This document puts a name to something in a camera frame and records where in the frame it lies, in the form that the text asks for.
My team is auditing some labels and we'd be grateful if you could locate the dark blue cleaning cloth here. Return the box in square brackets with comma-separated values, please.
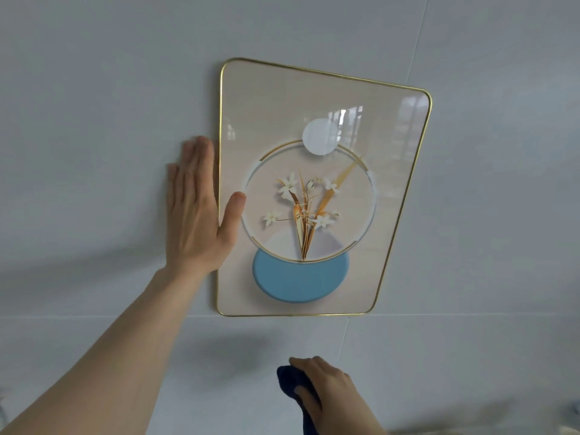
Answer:
[277, 365, 321, 435]

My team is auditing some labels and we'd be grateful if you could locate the person's left forearm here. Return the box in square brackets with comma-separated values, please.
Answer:
[0, 266, 219, 435]

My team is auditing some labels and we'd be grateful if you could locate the person's right hand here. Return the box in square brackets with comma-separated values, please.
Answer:
[288, 356, 387, 435]

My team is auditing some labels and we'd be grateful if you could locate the gold framed flower wall picture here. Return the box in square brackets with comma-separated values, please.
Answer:
[216, 57, 433, 318]

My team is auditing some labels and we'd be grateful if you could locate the person's left hand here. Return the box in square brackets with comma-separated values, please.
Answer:
[165, 136, 247, 280]

